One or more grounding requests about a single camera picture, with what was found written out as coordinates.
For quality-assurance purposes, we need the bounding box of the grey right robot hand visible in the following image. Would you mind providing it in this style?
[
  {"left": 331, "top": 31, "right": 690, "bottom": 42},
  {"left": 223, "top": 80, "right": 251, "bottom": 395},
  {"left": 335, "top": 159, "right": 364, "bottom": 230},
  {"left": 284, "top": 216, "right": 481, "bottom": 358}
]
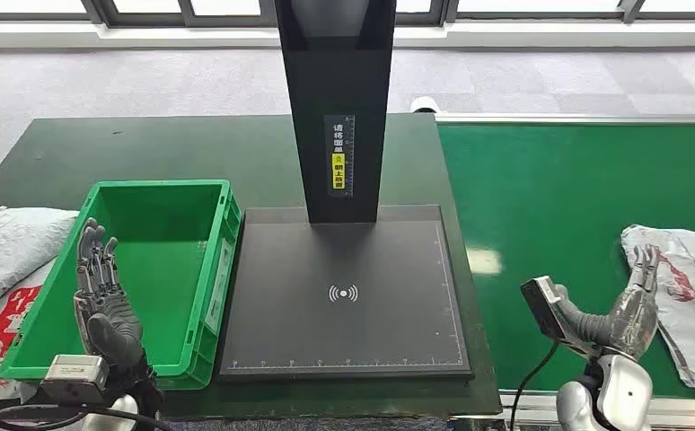
[{"left": 552, "top": 242, "right": 662, "bottom": 363}]

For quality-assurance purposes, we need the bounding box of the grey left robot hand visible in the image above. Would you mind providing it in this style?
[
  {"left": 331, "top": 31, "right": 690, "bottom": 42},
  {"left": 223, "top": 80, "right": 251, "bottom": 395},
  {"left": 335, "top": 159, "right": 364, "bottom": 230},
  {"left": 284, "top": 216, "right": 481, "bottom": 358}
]
[{"left": 74, "top": 217, "right": 147, "bottom": 369}]

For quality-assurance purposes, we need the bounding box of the green conveyor belt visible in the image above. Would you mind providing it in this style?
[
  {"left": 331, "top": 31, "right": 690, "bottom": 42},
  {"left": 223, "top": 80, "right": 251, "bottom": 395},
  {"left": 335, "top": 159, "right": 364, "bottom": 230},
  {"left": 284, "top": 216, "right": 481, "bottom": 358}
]
[{"left": 436, "top": 121, "right": 695, "bottom": 400}]

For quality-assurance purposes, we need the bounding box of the black inbound scanner machine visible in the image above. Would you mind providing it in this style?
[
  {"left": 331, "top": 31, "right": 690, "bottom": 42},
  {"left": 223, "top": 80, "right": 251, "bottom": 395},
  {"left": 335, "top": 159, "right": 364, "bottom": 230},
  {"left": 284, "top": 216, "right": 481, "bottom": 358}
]
[{"left": 215, "top": 0, "right": 475, "bottom": 382}]

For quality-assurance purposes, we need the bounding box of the green plastic crate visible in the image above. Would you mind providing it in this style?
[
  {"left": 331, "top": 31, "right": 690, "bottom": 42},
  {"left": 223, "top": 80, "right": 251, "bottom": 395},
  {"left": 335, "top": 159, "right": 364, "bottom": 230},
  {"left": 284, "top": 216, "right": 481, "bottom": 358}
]
[{"left": 0, "top": 179, "right": 242, "bottom": 391}]

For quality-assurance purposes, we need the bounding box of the white crate label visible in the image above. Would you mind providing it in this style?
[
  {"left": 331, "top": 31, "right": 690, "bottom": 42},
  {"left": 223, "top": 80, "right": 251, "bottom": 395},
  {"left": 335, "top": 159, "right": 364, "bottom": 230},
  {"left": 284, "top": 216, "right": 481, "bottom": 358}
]
[{"left": 204, "top": 237, "right": 235, "bottom": 334}]

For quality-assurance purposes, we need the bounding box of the dark green table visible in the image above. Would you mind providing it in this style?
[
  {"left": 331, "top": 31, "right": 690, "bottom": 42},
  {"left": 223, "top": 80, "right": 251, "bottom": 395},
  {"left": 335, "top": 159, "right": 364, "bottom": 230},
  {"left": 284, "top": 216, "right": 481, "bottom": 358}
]
[{"left": 0, "top": 112, "right": 504, "bottom": 420}]

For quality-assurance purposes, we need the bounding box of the black yellow scanner sticker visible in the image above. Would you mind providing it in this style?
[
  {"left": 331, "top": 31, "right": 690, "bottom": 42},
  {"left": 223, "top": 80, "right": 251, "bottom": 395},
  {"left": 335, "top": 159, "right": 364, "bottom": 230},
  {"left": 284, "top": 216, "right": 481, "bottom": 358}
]
[{"left": 324, "top": 114, "right": 356, "bottom": 198}]

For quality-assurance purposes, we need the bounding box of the white window sill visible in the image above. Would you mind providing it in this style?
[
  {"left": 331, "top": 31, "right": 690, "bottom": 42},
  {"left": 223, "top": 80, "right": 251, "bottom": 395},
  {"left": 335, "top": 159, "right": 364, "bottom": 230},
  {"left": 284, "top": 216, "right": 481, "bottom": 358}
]
[{"left": 0, "top": 22, "right": 695, "bottom": 52}]

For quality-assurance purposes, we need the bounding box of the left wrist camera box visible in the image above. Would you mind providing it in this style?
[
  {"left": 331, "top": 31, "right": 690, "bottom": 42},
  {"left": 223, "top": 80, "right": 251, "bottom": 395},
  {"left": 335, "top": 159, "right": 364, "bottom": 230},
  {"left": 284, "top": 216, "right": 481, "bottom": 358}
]
[{"left": 39, "top": 354, "right": 110, "bottom": 406}]

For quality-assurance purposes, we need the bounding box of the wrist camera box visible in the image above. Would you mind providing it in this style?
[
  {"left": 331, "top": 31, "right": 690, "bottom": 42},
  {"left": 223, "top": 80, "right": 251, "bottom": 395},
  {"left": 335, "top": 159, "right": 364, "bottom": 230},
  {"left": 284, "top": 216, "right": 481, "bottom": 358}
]
[
  {"left": 521, "top": 276, "right": 599, "bottom": 358},
  {"left": 39, "top": 354, "right": 110, "bottom": 406}
]

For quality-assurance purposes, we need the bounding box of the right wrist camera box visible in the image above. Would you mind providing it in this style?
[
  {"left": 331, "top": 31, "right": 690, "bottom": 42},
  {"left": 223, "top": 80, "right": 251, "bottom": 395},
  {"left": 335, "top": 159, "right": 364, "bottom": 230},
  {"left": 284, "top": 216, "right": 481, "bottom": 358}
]
[{"left": 521, "top": 276, "right": 599, "bottom": 358}]

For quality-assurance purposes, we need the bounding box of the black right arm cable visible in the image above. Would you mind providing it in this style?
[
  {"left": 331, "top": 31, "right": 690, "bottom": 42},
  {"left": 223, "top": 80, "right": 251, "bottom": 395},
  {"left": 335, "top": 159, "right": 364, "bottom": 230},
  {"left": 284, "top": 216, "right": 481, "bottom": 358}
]
[{"left": 509, "top": 339, "right": 563, "bottom": 431}]

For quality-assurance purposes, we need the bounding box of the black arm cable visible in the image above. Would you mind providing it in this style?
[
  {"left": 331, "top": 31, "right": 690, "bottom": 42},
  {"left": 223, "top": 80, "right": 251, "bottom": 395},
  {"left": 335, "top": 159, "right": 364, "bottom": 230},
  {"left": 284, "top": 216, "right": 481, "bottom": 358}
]
[
  {"left": 509, "top": 339, "right": 563, "bottom": 431},
  {"left": 0, "top": 403, "right": 173, "bottom": 431}
]

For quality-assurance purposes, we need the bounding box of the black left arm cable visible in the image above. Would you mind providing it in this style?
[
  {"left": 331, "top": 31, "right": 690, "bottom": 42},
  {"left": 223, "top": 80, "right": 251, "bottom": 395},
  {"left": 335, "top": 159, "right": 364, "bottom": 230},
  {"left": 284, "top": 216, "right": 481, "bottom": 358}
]
[{"left": 0, "top": 403, "right": 173, "bottom": 431}]

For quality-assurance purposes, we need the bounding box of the dark window frame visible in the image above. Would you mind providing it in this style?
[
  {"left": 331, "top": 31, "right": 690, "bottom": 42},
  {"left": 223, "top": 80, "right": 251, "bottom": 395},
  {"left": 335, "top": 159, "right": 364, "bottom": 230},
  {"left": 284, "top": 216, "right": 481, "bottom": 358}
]
[{"left": 0, "top": 0, "right": 695, "bottom": 28}]

